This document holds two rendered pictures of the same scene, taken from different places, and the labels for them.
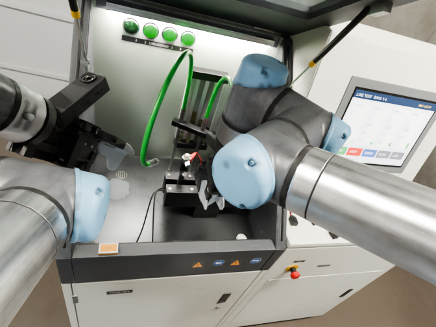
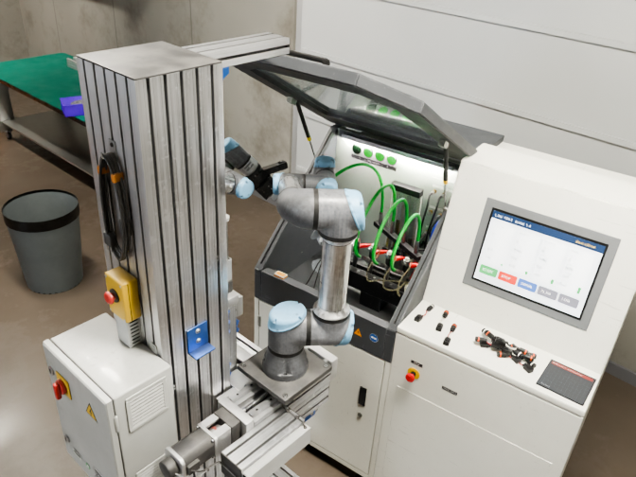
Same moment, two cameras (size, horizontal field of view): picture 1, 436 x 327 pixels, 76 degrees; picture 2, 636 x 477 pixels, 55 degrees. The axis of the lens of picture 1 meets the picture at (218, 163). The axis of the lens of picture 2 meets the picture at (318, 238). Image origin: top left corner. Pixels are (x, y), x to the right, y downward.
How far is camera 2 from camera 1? 1.95 m
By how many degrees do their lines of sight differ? 47
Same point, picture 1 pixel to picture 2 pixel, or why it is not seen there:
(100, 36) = (340, 153)
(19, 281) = not seen: hidden behind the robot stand
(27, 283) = not seen: hidden behind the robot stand
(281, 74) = (323, 163)
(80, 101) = (271, 168)
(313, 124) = (313, 177)
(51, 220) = (230, 179)
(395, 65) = (532, 194)
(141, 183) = not seen: hidden behind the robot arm
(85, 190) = (243, 180)
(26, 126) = (248, 169)
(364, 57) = (496, 183)
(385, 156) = (550, 296)
